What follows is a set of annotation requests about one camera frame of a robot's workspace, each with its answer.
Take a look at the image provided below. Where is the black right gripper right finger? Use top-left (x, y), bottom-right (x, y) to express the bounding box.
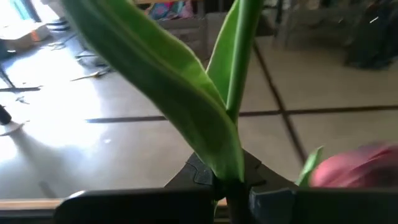
top-left (244, 151), bottom-right (398, 224)

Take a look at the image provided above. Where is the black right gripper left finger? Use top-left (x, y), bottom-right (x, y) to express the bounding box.
top-left (54, 152), bottom-right (216, 224)

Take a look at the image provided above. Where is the purple tulip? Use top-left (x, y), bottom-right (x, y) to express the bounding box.
top-left (61, 0), bottom-right (265, 224)
top-left (295, 141), bottom-right (398, 189)

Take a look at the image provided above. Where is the tan wooden base board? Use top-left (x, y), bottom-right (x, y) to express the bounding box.
top-left (0, 198), bottom-right (231, 211)

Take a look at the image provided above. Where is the black stand leg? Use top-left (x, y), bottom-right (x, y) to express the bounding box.
top-left (0, 85), bottom-right (43, 93)

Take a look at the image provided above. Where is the dark bulky bag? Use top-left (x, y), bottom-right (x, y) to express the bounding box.
top-left (344, 0), bottom-right (398, 70)

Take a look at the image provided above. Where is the grey bench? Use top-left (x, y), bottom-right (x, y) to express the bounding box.
top-left (157, 17), bottom-right (210, 60)

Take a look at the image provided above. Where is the colourful bag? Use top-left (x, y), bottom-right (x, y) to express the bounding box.
top-left (146, 0), bottom-right (195, 21)

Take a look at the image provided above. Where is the cardboard box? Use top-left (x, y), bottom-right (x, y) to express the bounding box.
top-left (0, 20), bottom-right (52, 50)

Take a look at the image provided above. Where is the black table edge frame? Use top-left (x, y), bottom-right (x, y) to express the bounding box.
top-left (0, 208), bottom-right (60, 224)

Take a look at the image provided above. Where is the yellow-tipped cable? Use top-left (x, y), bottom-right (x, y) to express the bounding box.
top-left (70, 68), bottom-right (110, 83)

